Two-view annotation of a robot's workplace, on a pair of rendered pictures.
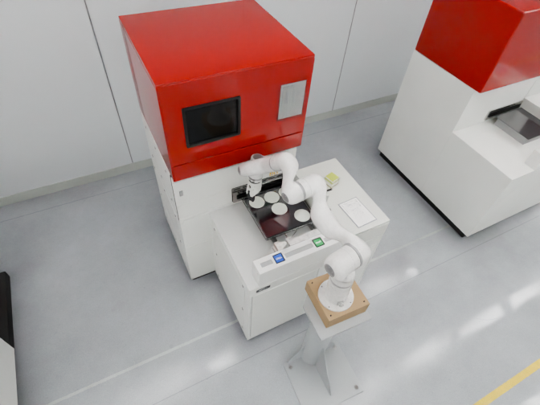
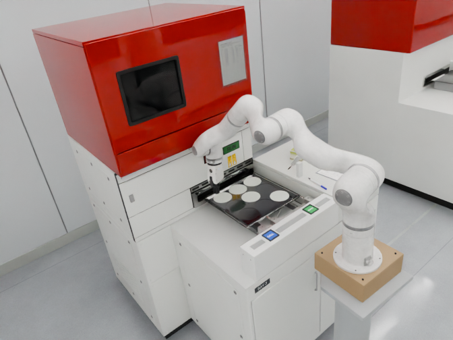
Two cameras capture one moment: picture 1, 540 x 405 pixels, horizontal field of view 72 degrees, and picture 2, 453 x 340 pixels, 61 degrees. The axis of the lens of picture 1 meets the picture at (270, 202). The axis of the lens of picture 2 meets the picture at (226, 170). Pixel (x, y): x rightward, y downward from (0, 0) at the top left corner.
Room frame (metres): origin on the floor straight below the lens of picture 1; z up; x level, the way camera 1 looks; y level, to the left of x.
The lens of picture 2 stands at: (-0.17, 0.17, 2.05)
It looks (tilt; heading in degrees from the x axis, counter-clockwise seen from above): 30 degrees down; 356
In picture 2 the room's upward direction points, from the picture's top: 7 degrees counter-clockwise
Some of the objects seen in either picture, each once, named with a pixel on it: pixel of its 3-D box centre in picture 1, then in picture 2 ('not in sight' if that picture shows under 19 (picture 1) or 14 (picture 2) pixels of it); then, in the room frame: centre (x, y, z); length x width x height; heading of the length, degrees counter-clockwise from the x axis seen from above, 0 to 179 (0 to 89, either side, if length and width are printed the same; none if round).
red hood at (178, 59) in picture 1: (215, 85); (147, 76); (1.90, 0.38, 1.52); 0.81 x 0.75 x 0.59; 121
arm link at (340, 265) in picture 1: (341, 267); (354, 200); (0.93, -0.36, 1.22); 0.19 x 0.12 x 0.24; 129
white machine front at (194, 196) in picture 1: (237, 181); (194, 177); (1.63, 0.22, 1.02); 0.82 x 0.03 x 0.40; 121
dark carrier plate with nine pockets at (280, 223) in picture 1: (279, 208); (251, 197); (1.53, -0.06, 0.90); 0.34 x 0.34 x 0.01; 31
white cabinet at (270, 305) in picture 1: (290, 258); (279, 266); (1.49, -0.19, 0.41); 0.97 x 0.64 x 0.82; 121
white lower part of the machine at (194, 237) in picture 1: (221, 206); (180, 237); (1.92, 0.39, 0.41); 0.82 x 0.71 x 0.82; 121
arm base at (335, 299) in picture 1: (338, 287); (357, 239); (0.95, -0.39, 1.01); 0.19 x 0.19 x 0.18
